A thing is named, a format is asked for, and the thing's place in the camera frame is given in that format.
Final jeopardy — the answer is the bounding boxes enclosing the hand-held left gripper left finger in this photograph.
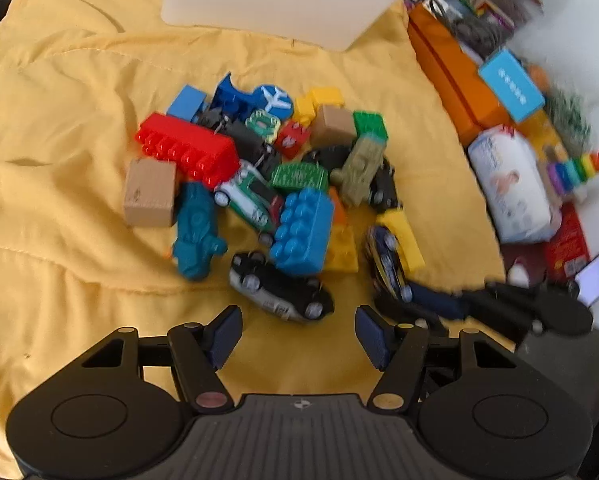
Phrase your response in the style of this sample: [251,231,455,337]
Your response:
[54,305,243,413]

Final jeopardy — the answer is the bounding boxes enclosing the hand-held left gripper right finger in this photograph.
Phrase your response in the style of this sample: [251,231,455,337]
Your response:
[355,305,545,411]

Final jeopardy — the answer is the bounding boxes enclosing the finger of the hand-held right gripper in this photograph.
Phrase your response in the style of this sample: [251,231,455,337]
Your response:
[375,292,450,337]
[407,282,490,322]

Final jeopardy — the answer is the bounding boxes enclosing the dark blue toy car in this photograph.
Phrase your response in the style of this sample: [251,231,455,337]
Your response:
[363,225,414,302]

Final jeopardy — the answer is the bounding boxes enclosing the black and silver toy car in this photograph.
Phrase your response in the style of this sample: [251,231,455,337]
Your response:
[228,251,336,324]

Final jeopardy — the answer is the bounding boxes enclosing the olive green toy tank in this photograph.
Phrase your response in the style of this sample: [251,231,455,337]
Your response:
[329,135,386,207]

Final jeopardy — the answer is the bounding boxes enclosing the green frog block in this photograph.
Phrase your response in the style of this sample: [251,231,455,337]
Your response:
[244,110,283,142]

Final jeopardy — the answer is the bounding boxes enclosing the translucent white plastic bin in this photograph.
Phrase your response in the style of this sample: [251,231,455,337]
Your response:
[160,0,423,53]

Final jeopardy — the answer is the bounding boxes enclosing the red box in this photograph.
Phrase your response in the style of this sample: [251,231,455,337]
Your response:
[544,205,593,286]

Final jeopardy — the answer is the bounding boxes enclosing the yellow toy vehicle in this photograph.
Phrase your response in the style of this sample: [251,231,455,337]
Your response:
[377,207,426,277]

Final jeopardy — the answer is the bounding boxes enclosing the yellow sloped building brick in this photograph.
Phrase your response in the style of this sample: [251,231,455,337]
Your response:
[324,222,360,274]

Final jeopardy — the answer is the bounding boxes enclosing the teal toy vehicle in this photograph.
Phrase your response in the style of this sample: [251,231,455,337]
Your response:
[172,181,228,282]

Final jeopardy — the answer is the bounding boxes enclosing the large blue building brick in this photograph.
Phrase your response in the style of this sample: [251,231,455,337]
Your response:
[269,187,336,276]

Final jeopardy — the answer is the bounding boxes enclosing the white wet wipes pack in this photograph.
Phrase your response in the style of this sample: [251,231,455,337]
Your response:
[467,125,563,246]

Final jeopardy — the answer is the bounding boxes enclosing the orange toy piece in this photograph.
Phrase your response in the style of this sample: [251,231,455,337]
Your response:
[328,186,349,227]

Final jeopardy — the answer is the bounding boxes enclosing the green and white toy car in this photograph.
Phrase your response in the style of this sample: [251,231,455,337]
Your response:
[214,160,286,247]

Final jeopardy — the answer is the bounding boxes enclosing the green printed flat brick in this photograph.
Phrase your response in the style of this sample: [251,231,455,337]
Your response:
[270,161,329,192]

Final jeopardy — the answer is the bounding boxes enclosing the yellow box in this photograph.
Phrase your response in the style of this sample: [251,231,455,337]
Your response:
[522,110,570,171]

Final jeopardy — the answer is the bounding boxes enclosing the large red building brick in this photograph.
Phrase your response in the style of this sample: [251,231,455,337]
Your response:
[135,112,241,192]

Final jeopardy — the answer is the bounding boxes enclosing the green building brick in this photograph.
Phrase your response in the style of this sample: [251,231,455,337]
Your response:
[353,111,389,143]

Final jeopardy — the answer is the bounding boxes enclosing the bag of green pieces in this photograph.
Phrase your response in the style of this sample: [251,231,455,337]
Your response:
[544,87,593,146]

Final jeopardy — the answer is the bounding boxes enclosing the small red building brick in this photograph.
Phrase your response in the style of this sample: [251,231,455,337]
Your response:
[274,120,311,159]

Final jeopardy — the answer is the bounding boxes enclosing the orange cardboard box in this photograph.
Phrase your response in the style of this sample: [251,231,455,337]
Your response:
[407,2,510,148]

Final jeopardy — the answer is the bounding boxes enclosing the light blue card box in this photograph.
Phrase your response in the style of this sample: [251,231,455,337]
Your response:
[479,47,547,123]

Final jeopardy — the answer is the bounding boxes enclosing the small yellow building brick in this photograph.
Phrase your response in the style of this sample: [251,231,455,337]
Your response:
[292,99,316,127]

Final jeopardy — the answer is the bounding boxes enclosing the light blue building brick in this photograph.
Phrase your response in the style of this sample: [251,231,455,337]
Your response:
[166,85,208,122]

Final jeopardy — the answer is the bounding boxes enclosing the dark blue building brick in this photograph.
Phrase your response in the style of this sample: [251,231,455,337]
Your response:
[210,73,260,122]

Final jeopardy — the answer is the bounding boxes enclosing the blue round airplane disc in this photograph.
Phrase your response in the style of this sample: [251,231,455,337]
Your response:
[252,85,294,120]

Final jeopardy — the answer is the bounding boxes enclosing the yellow quilted blanket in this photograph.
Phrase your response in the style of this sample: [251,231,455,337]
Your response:
[0,0,511,480]

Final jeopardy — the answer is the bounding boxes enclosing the rainbow ring stacking toy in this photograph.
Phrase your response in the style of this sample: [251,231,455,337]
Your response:
[547,145,599,206]

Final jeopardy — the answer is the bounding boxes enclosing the grey cable bundle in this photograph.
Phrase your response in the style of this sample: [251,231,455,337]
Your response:
[429,0,510,58]

